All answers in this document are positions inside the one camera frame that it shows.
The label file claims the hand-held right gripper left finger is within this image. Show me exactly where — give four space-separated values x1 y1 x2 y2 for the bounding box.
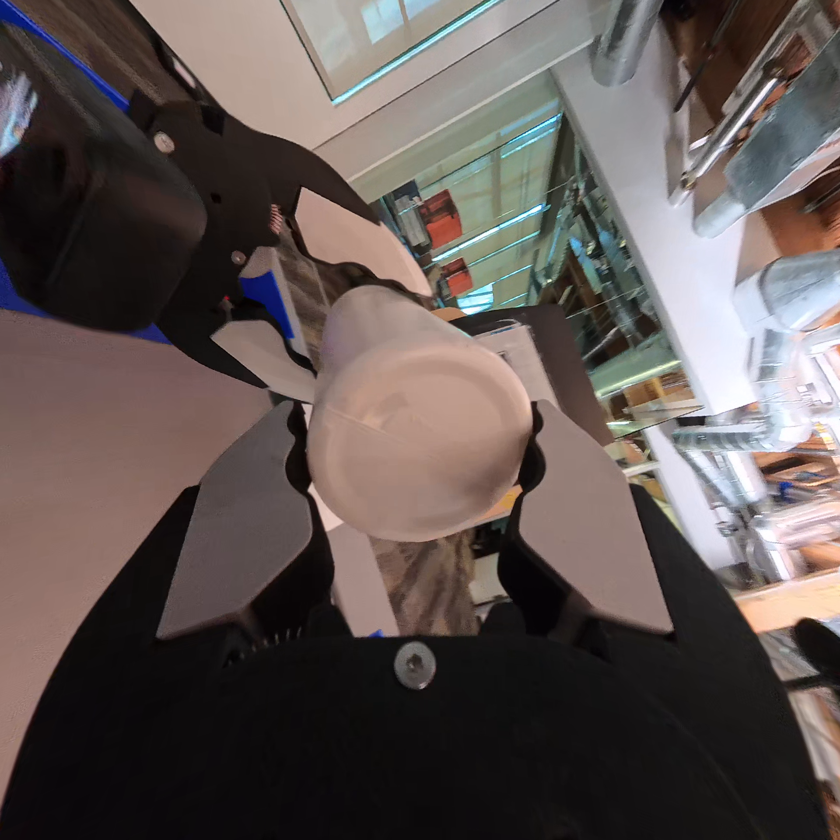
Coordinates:
156 400 317 641

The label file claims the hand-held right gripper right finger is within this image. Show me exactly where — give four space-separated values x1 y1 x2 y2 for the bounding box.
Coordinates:
495 399 677 643

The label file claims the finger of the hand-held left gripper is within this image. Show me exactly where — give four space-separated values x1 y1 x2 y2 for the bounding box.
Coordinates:
289 185 435 309
210 319 317 403

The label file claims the white bottle black cap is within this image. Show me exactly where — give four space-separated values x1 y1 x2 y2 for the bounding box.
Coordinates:
305 285 534 542

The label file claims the framed instruction sign board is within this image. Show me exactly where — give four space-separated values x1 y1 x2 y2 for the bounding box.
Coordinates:
453 304 614 454

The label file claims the large paned window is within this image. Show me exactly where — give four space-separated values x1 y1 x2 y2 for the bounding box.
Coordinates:
282 0 592 106

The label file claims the silver ventilation duct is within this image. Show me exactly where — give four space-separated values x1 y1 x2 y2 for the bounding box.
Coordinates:
591 0 664 86
692 0 840 237

